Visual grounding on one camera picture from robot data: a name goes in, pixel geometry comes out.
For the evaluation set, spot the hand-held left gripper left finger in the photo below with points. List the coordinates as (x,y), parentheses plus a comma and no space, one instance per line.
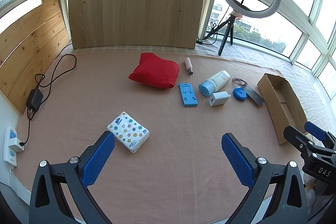
(97,158)

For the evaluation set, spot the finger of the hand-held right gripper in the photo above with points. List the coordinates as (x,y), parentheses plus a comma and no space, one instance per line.
(295,136)
(315,130)

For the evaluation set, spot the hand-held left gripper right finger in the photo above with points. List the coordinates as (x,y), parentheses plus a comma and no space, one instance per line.
(236,158)

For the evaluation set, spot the cardboard box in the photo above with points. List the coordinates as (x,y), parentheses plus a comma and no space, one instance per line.
(288,108)

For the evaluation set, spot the dark grey card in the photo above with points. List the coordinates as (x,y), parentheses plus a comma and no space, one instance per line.
(254,96)

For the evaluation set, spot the white charger plug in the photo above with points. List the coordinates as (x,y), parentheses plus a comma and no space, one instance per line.
(218,99)

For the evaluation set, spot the blue round tape measure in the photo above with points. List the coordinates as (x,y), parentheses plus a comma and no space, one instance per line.
(239,94)

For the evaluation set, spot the blue phone stand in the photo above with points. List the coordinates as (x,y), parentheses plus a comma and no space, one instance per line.
(189,102)

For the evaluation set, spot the white lotion bottle blue cap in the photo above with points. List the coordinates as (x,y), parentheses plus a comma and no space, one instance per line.
(218,79)

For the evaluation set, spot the red cloth pouch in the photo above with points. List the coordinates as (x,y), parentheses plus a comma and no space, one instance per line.
(152,71)

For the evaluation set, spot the person's right hand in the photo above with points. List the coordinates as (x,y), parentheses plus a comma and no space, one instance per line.
(310,187)

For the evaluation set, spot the patterned tissue pack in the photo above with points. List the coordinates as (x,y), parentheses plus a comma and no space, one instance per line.
(128,132)

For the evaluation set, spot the black power adapter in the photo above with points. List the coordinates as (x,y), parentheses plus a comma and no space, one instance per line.
(34,100)

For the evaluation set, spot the white power strip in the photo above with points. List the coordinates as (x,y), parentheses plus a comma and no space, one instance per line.
(10,153)

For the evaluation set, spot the small pink bottle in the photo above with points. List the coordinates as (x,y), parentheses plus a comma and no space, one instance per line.
(188,65)

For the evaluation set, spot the wooden plank panel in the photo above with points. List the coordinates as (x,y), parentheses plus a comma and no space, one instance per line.
(29,50)

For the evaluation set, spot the black tripod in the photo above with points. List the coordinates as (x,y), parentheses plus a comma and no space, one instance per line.
(231,19)

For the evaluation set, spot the large wooden board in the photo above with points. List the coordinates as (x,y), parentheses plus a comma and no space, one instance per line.
(136,3)

